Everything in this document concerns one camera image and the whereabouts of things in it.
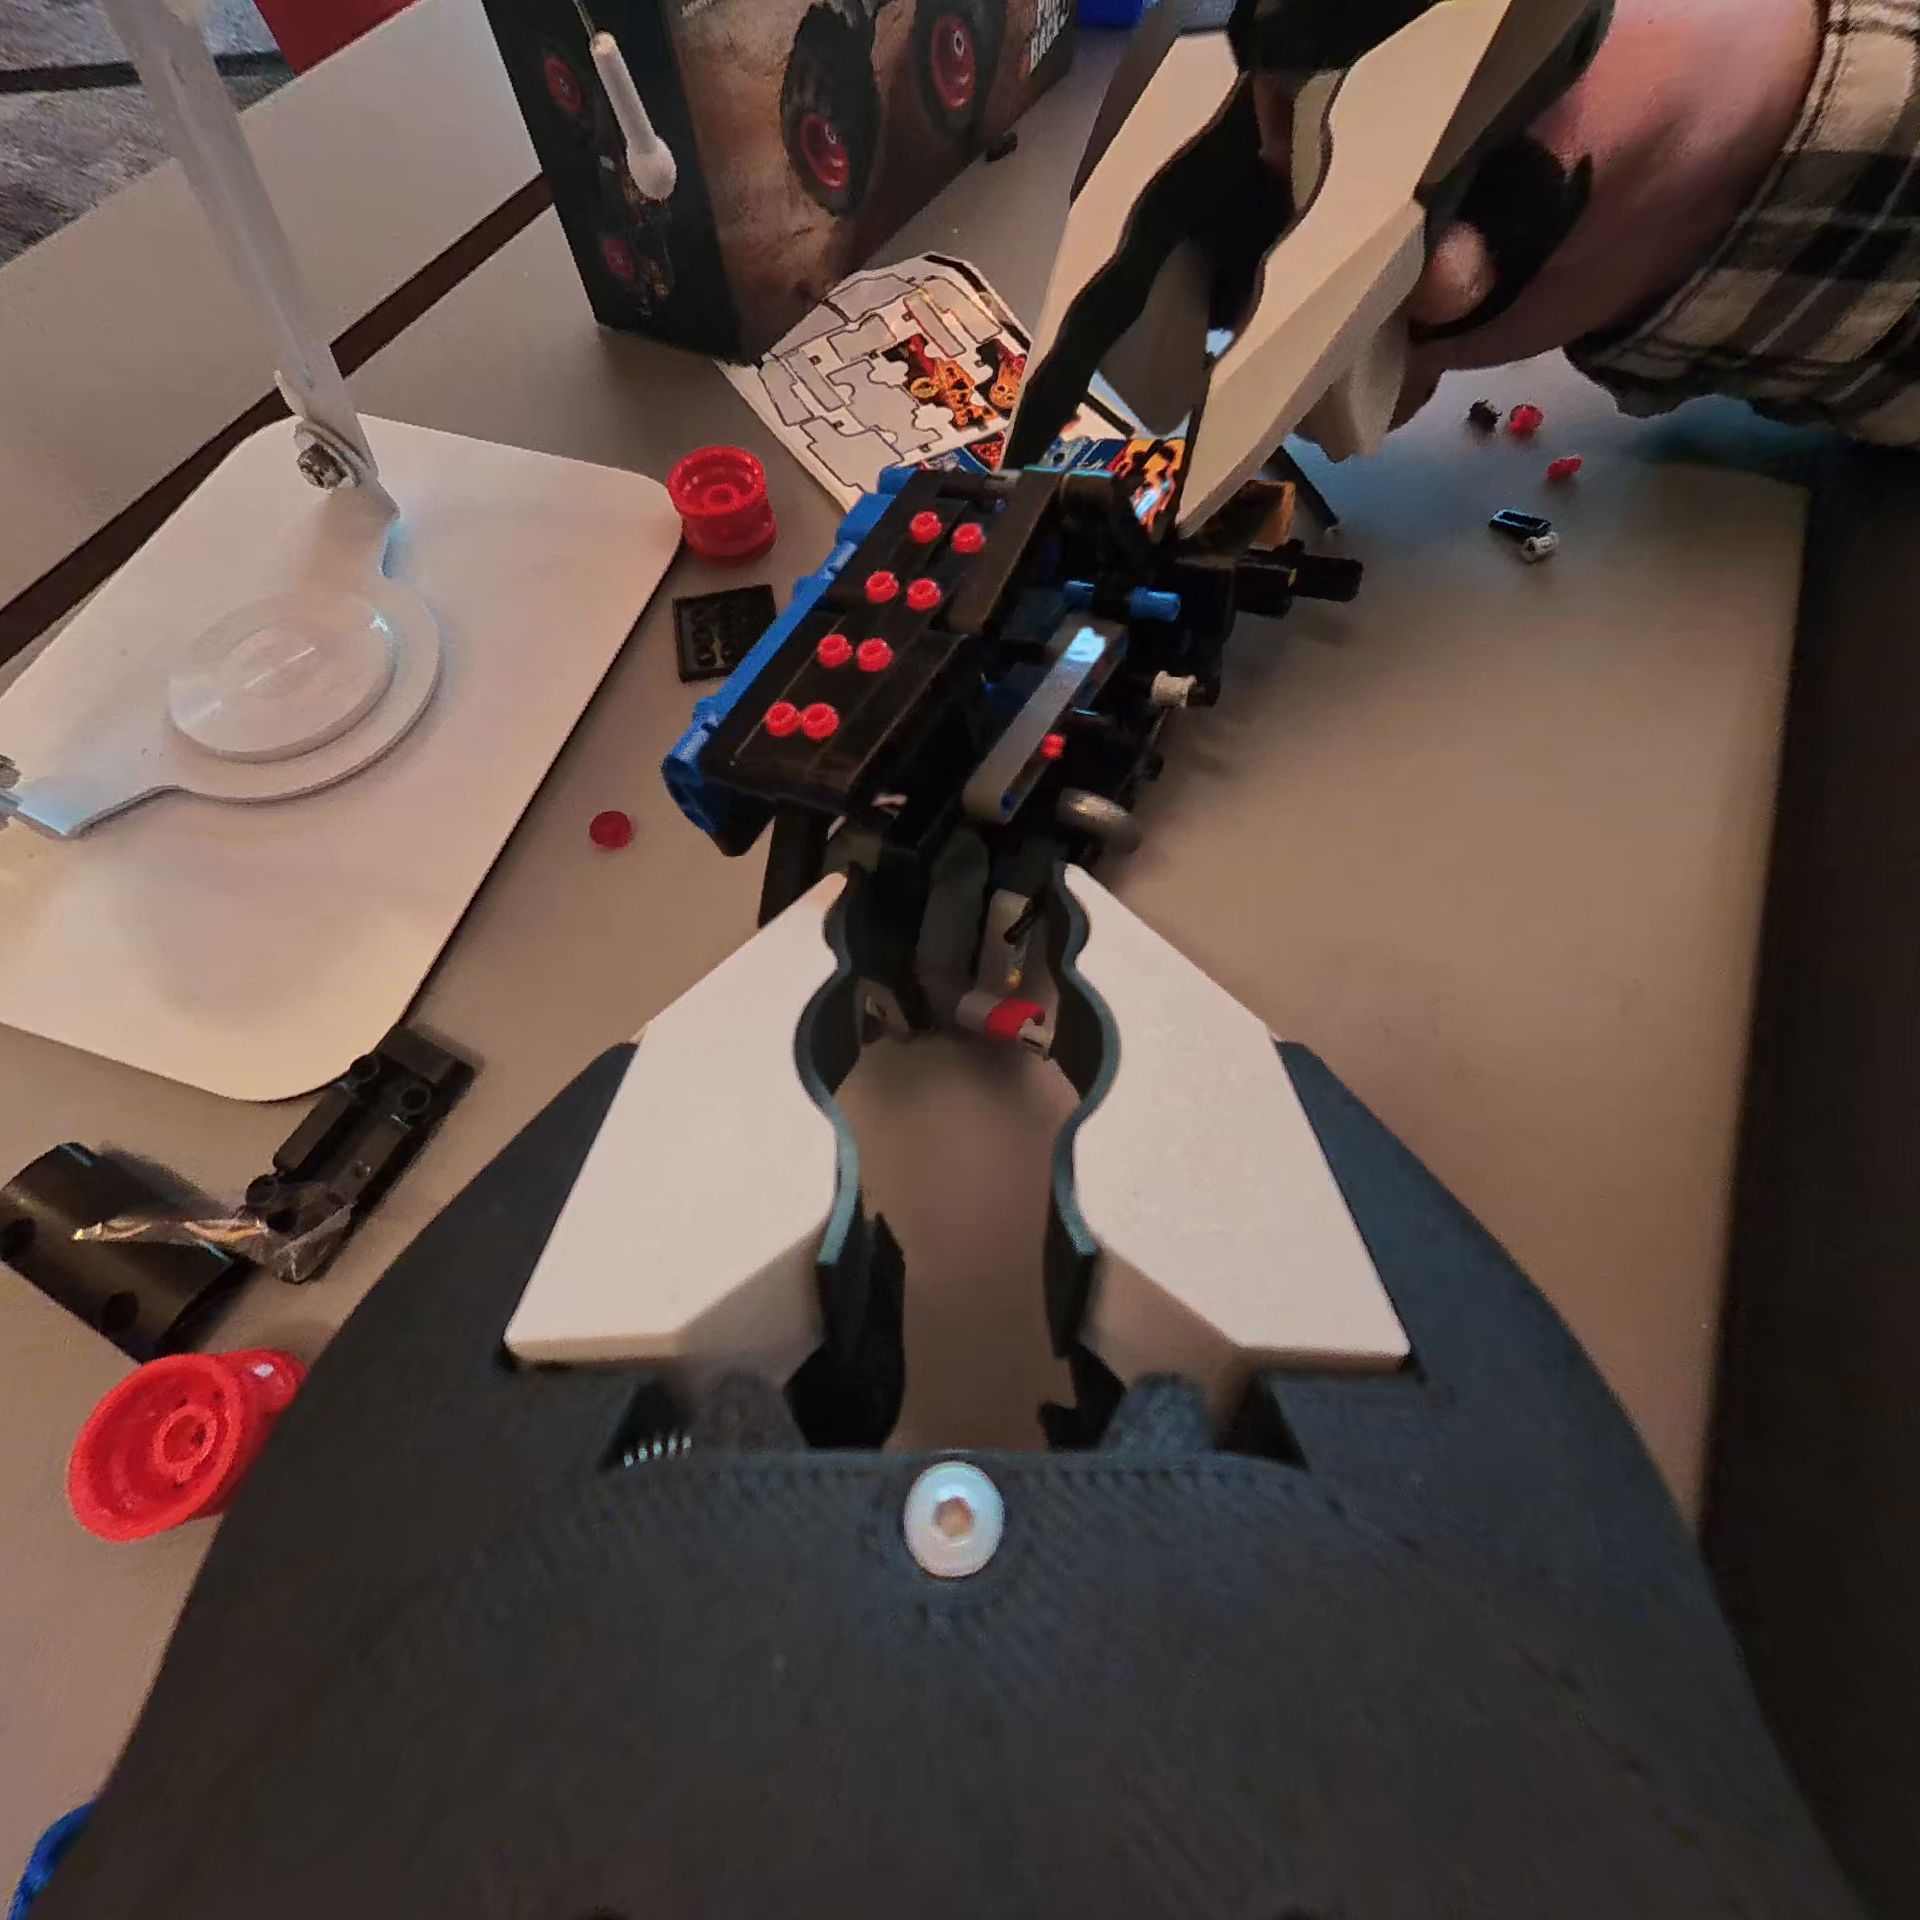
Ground person's right forearm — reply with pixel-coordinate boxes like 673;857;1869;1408
1558;0;1920;445

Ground red plastic basket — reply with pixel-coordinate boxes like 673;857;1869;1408
257;0;417;70

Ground red wheel hub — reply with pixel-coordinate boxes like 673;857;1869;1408
663;445;780;564

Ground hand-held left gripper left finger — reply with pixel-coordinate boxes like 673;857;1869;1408
503;872;874;1376

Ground scattered small brick pieces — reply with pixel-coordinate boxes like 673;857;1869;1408
1468;398;1586;481

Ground dark perforated panel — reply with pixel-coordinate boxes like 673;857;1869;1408
1703;433;1920;1877

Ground sticker sheet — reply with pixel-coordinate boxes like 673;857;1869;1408
717;255;1187;511

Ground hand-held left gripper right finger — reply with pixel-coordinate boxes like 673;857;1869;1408
1047;871;1415;1448

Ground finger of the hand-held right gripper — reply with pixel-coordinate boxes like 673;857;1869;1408
1175;0;1613;538
996;30;1255;472

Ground black studded plate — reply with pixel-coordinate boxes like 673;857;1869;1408
673;583;782;682

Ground white wooden book stand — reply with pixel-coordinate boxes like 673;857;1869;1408
0;0;683;1104

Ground brick-built toy truck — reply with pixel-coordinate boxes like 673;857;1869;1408
660;433;1367;1052

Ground monster truck toy set box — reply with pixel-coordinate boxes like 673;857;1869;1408
481;0;1075;361

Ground blue wheel hub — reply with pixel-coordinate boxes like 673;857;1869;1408
0;1799;100;1920

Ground adjacent pale desk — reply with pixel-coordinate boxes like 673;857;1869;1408
0;82;561;618

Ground person's right hand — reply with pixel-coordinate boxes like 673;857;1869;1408
1401;0;1823;361

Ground small red hub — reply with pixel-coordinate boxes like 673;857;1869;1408
66;1345;309;1544

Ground black bracket brick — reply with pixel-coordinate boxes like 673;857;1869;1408
239;1023;481;1286

